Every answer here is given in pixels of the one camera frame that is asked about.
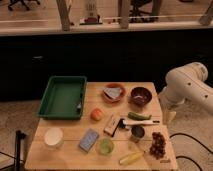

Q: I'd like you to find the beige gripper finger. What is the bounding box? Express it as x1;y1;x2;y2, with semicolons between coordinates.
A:
165;111;176;125

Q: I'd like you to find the orange apple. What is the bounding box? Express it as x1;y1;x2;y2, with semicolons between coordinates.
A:
90;108;103;121

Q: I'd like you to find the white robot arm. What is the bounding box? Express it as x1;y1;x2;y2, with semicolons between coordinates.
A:
158;62;213;125

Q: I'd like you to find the metal cup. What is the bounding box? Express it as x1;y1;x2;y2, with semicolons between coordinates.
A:
130;125;145;142

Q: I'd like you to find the green plastic cup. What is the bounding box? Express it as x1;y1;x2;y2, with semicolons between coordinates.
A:
97;138;114;155

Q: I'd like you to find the white paper cup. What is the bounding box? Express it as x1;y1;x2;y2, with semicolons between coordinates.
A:
44;127;63;148

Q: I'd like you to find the bunch of dark grapes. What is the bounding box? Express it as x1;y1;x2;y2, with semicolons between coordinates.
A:
150;132;166;159

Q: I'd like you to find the green cucumber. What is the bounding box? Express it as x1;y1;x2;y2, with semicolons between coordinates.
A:
128;112;152;121

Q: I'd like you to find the dark red bowl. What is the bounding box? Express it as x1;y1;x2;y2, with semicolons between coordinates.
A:
130;87;152;107

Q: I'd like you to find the black and white brush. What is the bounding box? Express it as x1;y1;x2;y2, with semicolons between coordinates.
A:
116;118;159;129

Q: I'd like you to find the yellow banana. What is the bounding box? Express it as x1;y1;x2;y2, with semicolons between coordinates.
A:
119;152;142;165

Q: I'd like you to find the small wooden block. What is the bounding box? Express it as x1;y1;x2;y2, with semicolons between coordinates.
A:
104;115;120;136

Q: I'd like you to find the grey cloth on plate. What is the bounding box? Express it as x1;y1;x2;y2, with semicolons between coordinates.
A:
104;88;121;99

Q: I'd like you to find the orange plate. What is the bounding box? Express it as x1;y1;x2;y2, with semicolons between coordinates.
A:
102;83;126;103

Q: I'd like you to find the blue sponge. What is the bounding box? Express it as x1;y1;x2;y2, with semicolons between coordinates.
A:
79;129;99;152

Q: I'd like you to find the green plastic tray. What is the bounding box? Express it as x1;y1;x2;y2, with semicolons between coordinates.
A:
38;76;87;120

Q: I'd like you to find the black stand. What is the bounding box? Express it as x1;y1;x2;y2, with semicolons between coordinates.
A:
14;130;26;171

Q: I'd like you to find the black cable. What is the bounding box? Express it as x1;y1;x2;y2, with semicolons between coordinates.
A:
169;132;213;171

